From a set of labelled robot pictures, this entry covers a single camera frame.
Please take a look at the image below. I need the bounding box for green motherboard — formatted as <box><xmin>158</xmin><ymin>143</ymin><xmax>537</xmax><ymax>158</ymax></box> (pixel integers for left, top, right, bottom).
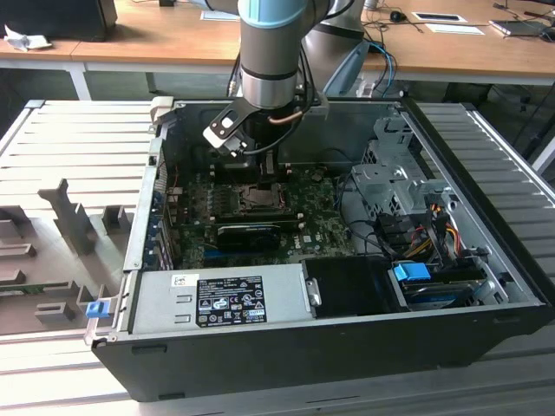
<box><xmin>171</xmin><ymin>166</ymin><xmax>361</xmax><ymax>272</ymax></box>

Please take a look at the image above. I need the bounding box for grey power supply unit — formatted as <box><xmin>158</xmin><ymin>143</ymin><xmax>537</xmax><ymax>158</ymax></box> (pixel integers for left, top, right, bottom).
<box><xmin>127</xmin><ymin>263</ymin><xmax>313</xmax><ymax>335</ymax></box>

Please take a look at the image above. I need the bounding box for black and grey PC case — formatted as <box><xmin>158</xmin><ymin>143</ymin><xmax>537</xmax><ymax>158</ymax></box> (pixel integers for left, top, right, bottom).
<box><xmin>88</xmin><ymin>97</ymin><xmax>555</xmax><ymax>404</ymax></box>

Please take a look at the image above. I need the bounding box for black plastic shroud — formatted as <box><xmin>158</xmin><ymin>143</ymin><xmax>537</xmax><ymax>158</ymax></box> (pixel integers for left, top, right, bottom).
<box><xmin>300</xmin><ymin>255</ymin><xmax>411</xmax><ymax>321</ymax></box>

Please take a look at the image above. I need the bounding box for white paper sheet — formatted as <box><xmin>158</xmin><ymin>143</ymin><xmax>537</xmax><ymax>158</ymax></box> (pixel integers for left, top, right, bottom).
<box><xmin>424</xmin><ymin>22</ymin><xmax>486</xmax><ymax>36</ymax></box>
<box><xmin>199</xmin><ymin>10</ymin><xmax>242</xmax><ymax>23</ymax></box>

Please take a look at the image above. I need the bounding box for blue cable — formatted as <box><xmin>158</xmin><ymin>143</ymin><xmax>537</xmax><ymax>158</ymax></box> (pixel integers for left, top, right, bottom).
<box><xmin>368</xmin><ymin>41</ymin><xmax>398</xmax><ymax>99</ymax></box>

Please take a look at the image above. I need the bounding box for beige plastic latch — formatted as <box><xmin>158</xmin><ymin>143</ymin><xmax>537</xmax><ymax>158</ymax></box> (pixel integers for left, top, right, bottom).
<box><xmin>149</xmin><ymin>95</ymin><xmax>175</xmax><ymax>127</ymax></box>

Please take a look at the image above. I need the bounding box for metal CPU socket cover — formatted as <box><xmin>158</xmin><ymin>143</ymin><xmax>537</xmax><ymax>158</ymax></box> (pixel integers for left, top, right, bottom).
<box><xmin>233</xmin><ymin>182</ymin><xmax>287</xmax><ymax>214</ymax></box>

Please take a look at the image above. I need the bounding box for black computer box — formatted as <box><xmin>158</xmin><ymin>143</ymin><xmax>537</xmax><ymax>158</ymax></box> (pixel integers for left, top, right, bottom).
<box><xmin>0</xmin><ymin>0</ymin><xmax>118</xmax><ymax>43</ymax></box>

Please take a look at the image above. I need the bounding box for crumpled white paper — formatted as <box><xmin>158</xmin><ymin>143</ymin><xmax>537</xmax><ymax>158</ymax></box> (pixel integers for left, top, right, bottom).
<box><xmin>3</xmin><ymin>24</ymin><xmax>54</xmax><ymax>53</ymax></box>

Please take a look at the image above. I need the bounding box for silver-topped CPU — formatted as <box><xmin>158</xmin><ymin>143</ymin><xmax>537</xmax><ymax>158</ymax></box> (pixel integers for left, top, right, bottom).
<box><xmin>247</xmin><ymin>186</ymin><xmax>278</xmax><ymax>209</ymax></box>

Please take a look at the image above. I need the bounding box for CPU socket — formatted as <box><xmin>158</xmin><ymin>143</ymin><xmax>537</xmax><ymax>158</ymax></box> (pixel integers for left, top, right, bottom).
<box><xmin>232</xmin><ymin>181</ymin><xmax>290</xmax><ymax>216</ymax></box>

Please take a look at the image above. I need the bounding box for silver metal drive cage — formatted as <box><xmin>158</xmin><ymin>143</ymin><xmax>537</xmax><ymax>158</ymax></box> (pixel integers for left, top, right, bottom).
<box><xmin>349</xmin><ymin>114</ymin><xmax>460</xmax><ymax>226</ymax></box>

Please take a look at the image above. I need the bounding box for grey parts rack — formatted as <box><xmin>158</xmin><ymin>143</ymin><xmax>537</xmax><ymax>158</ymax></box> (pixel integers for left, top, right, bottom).
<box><xmin>0</xmin><ymin>177</ymin><xmax>135</xmax><ymax>337</ymax></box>

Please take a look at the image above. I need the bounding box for black graphics card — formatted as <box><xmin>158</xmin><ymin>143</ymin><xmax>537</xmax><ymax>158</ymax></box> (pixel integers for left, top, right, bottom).
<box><xmin>215</xmin><ymin>221</ymin><xmax>282</xmax><ymax>253</ymax></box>

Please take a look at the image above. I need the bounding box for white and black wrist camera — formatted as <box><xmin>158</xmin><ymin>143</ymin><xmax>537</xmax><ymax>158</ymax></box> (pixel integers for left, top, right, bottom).
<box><xmin>202</xmin><ymin>101</ymin><xmax>253</xmax><ymax>159</ymax></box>

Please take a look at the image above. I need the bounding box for yellow and red wire bundle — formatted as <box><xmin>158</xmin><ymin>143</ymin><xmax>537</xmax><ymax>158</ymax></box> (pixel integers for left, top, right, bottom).
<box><xmin>405</xmin><ymin>224</ymin><xmax>460</xmax><ymax>261</ymax></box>

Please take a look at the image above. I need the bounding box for hard disk in blue carrier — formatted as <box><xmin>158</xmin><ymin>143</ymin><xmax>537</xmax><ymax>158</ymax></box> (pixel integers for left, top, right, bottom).
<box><xmin>389</xmin><ymin>262</ymin><xmax>495</xmax><ymax>311</ymax></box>

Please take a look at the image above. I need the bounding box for green RAM stick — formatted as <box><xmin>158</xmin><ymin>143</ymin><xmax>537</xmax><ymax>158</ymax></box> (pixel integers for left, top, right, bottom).
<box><xmin>0</xmin><ymin>283</ymin><xmax>73</xmax><ymax>298</ymax></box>

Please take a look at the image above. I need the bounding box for wooden desk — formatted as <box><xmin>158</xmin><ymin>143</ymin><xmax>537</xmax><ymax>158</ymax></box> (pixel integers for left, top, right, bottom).
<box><xmin>69</xmin><ymin>0</ymin><xmax>555</xmax><ymax>103</ymax></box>
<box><xmin>0</xmin><ymin>38</ymin><xmax>92</xmax><ymax>103</ymax></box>

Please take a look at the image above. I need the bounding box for grey notebook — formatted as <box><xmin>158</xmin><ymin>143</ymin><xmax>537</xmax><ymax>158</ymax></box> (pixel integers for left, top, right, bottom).
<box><xmin>488</xmin><ymin>18</ymin><xmax>552</xmax><ymax>40</ymax></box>

